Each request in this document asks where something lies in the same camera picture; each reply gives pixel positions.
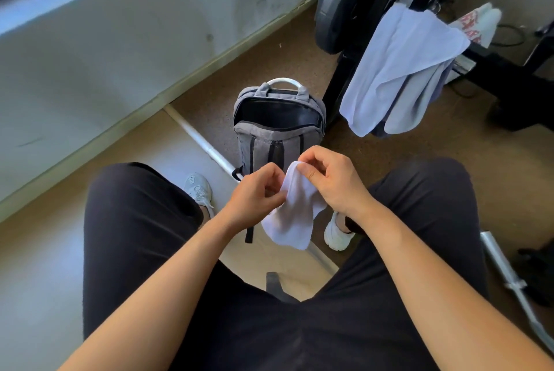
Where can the silver barbell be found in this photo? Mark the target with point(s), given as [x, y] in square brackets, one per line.
[506, 271]

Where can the white right sneaker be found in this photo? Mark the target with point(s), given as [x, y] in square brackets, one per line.
[336, 234]

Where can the person's right forearm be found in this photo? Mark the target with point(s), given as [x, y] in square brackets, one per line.
[433, 288]

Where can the grey backpack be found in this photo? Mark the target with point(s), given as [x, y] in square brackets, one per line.
[268, 137]

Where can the person's left thumb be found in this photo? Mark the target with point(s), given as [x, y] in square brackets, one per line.
[275, 200]

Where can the person's left forearm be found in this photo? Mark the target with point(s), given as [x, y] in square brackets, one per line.
[160, 293]

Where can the person's right hand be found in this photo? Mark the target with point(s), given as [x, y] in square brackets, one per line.
[342, 187]

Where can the black bag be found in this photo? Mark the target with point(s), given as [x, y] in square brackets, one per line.
[536, 271]

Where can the black metal rack frame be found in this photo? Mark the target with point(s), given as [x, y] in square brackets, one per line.
[510, 80]

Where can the white sock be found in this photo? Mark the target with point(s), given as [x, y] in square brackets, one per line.
[294, 215]

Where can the white towel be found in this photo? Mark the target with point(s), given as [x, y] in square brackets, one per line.
[398, 67]

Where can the person's right thumb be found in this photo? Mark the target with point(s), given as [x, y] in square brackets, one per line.
[308, 172]

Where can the grey-white left sneaker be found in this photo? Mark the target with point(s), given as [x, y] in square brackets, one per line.
[199, 191]

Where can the person's left hand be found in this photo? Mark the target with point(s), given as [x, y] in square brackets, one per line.
[251, 197]

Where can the black weight plate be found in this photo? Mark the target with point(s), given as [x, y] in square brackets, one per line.
[337, 7]

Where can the white cloth with red print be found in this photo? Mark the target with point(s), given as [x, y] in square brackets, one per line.
[478, 22]

